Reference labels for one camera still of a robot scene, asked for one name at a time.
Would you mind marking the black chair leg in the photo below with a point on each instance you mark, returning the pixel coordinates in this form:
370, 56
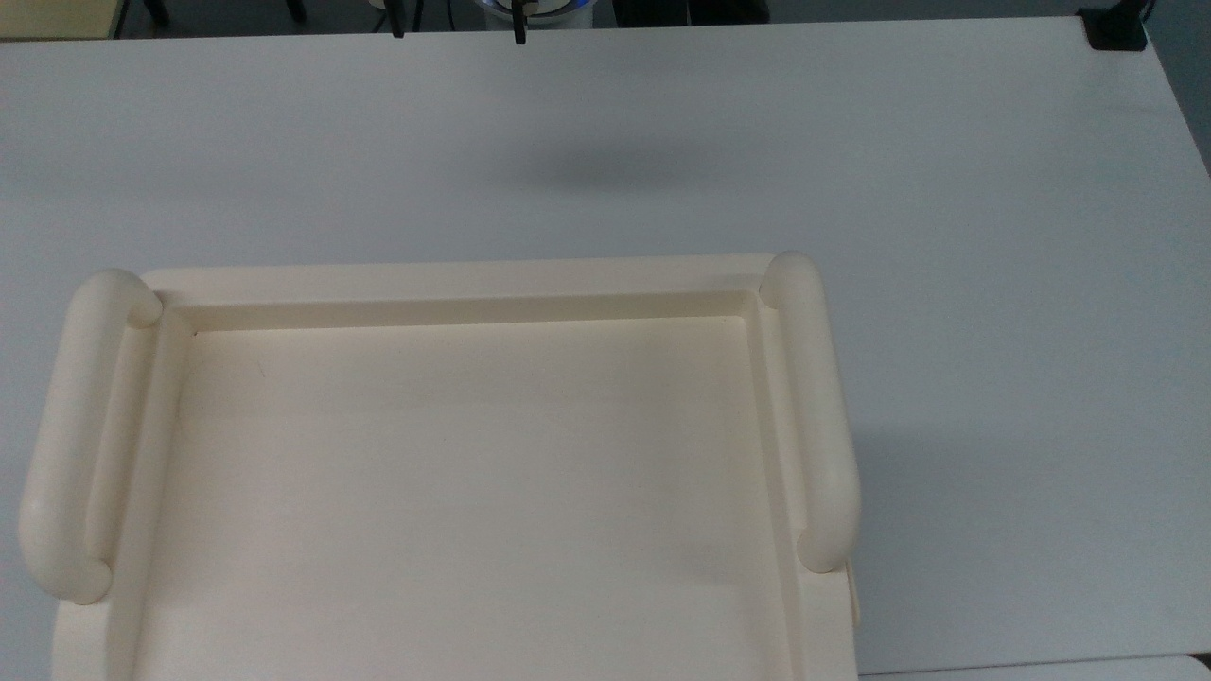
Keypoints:
157, 11
296, 9

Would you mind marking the cream rounded cabinet rail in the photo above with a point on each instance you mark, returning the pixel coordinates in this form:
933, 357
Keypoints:
71, 435
814, 407

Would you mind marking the light wooden furniture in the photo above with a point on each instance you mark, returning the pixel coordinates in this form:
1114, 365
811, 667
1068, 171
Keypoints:
57, 17

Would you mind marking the black table clamp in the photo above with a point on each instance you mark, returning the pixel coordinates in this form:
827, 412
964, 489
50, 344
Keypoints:
1116, 28

